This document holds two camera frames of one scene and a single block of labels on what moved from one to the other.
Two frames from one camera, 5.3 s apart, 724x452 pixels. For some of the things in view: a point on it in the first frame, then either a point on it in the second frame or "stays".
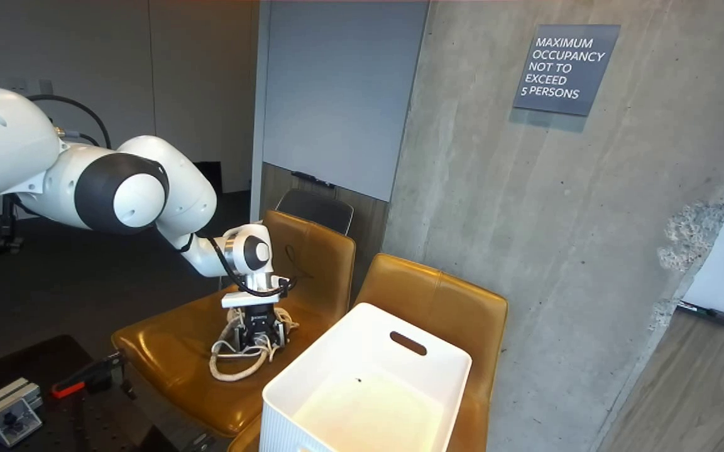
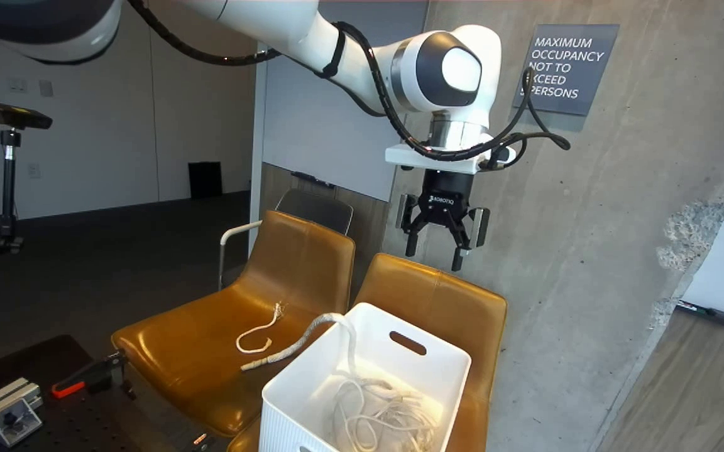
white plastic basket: [369, 381] stays
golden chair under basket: [448, 306] stays
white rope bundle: [229, 360] → [365, 413]
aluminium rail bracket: [2, 418] stays
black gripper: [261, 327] → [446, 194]
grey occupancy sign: [566, 66] stays
